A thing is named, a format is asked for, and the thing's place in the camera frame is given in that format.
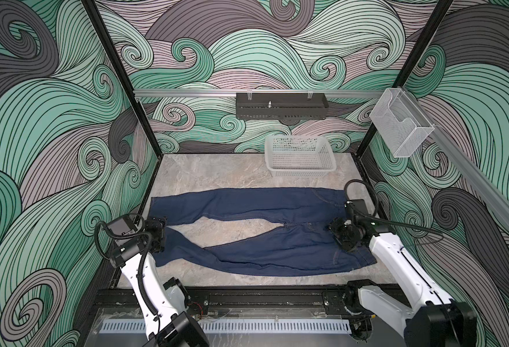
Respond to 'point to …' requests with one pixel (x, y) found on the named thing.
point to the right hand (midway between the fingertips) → (329, 232)
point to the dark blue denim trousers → (303, 243)
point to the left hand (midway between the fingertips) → (166, 221)
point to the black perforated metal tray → (282, 105)
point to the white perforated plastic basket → (299, 156)
